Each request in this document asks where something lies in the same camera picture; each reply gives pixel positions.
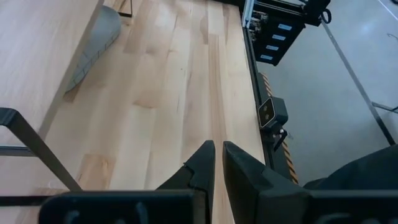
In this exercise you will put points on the grey rubber slide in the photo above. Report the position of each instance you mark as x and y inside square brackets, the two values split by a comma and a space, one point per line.
[99, 34]

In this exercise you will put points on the black box white labels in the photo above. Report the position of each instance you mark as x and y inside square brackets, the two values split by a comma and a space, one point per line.
[289, 43]

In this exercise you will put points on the wooden shelf black metal frame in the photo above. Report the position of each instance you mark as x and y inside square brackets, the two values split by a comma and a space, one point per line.
[37, 46]

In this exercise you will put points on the black table frame rails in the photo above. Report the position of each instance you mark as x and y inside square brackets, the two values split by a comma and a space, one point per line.
[255, 81]

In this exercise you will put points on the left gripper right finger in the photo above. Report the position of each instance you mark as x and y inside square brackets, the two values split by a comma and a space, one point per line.
[245, 186]

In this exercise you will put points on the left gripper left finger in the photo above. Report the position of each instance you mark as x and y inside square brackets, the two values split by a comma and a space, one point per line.
[202, 168]

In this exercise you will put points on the table-level camera with mount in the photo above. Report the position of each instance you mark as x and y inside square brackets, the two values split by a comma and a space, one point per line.
[273, 110]

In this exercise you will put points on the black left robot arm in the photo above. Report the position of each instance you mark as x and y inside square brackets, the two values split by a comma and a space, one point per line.
[357, 171]

